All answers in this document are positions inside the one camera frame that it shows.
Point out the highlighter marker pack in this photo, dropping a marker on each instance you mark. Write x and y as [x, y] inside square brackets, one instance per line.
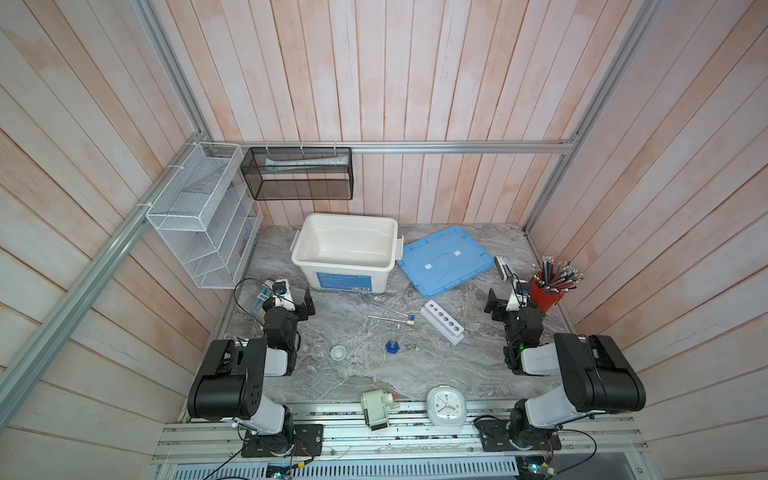
[264, 295]

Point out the red pencil cup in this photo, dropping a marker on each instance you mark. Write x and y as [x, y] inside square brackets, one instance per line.
[551, 281]

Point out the white plastic storage bin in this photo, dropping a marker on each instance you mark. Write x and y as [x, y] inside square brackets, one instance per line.
[347, 252]

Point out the small white dish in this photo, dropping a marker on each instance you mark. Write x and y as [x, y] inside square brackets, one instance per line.
[338, 353]

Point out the blue plastic bin lid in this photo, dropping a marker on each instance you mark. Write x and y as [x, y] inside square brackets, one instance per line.
[443, 261]

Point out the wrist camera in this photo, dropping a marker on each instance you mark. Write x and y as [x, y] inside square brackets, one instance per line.
[522, 288]
[280, 287]

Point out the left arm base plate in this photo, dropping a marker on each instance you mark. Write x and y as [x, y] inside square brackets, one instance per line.
[300, 440]

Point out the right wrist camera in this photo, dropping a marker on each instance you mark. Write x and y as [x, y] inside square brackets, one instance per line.
[522, 288]

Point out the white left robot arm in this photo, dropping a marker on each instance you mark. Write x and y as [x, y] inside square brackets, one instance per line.
[229, 383]

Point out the white mesh wall shelf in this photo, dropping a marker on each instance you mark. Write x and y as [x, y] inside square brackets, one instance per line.
[208, 222]

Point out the white test tube rack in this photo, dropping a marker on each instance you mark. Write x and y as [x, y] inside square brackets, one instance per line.
[447, 325]

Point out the black mesh wall basket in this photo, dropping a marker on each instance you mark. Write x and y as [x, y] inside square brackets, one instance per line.
[299, 173]

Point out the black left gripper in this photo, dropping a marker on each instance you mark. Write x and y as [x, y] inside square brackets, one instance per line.
[298, 306]

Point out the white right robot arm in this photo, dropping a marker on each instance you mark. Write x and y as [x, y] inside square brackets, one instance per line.
[596, 378]

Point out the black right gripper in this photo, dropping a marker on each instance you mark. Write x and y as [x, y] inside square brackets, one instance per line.
[501, 306]

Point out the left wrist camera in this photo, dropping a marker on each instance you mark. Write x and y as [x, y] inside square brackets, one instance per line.
[280, 287]

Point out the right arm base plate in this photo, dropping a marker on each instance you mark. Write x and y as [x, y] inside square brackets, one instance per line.
[497, 435]

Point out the white analog alarm clock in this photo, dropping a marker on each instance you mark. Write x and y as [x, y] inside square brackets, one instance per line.
[446, 406]

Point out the white green timer device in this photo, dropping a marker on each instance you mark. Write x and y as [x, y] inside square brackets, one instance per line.
[376, 405]

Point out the blue base glass cylinder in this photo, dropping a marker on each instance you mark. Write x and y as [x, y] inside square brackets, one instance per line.
[392, 345]

